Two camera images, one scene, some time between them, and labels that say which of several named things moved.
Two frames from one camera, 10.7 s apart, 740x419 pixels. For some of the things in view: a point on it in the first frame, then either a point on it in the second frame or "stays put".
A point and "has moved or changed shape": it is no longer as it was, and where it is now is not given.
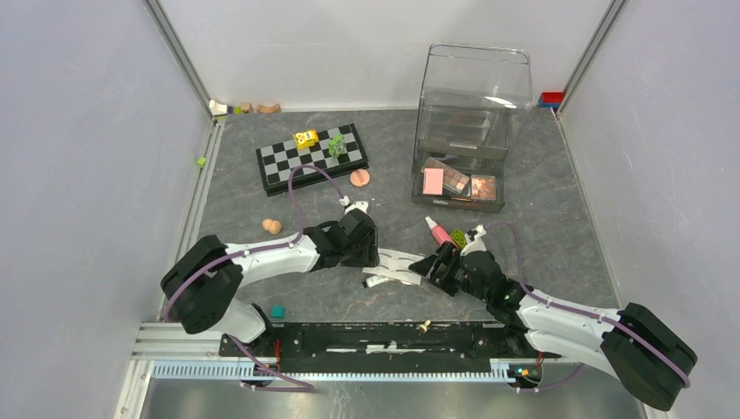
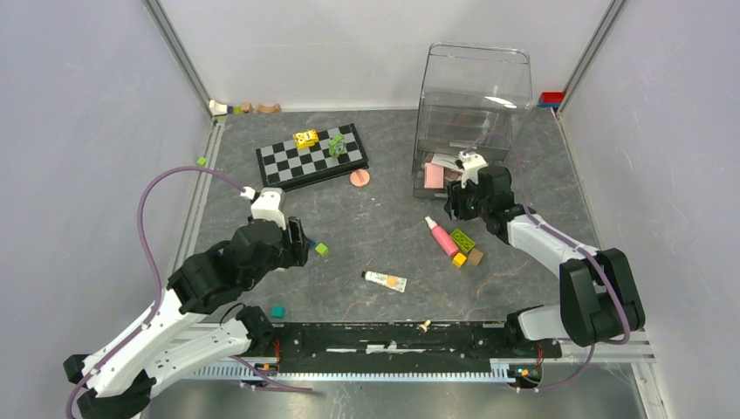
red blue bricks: x=551 y=99 stays put
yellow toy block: x=305 y=139 stays put
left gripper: x=369 y=256 to x=297 y=250
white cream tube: x=373 y=280 has moved or changed shape
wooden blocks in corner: x=219 y=109 stays put
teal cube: x=277 y=312 stays put
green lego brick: x=459 y=237 stays put
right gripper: x=441 y=279 to x=455 y=201
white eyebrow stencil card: x=394 y=264 to x=447 y=160
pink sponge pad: x=433 y=182 has moved or changed shape
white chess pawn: x=423 y=328 stays put
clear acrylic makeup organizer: x=474 y=99 stays put
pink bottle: x=439 y=232 stays put
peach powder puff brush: x=359 y=177 stays put
